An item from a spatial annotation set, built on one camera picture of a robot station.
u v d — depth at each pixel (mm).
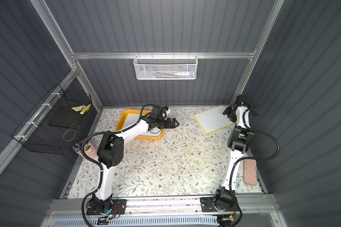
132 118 1093
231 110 962
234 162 665
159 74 913
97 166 558
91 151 848
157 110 773
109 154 567
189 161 895
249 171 826
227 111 998
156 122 768
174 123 867
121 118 1103
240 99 875
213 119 1318
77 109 812
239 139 678
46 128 705
